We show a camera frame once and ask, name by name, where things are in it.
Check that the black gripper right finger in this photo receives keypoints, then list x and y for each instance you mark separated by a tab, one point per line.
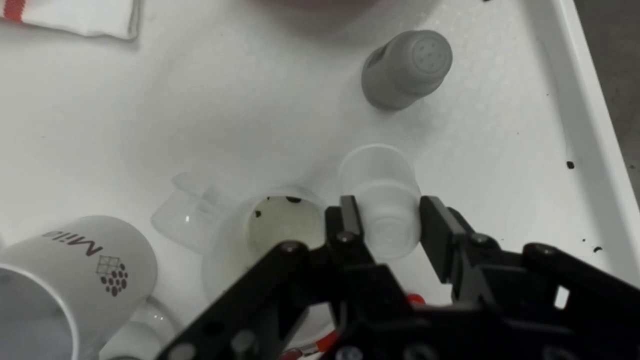
452	245

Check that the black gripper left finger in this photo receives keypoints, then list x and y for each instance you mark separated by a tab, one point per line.
344	232

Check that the red handled utensil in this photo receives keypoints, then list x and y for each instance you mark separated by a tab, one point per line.
314	336

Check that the white plastic tray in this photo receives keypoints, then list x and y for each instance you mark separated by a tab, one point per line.
516	137

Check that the white red striped towel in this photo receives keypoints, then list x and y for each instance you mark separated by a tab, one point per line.
92	18

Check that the small clear plastic cup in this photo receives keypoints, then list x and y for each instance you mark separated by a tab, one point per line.
385	186

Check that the grey pepper shaker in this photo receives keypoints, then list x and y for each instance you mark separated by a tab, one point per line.
406	69

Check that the white ceramic mug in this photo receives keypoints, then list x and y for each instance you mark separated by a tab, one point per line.
82	290

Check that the clear plastic measuring cup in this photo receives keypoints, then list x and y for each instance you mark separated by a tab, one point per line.
215	229

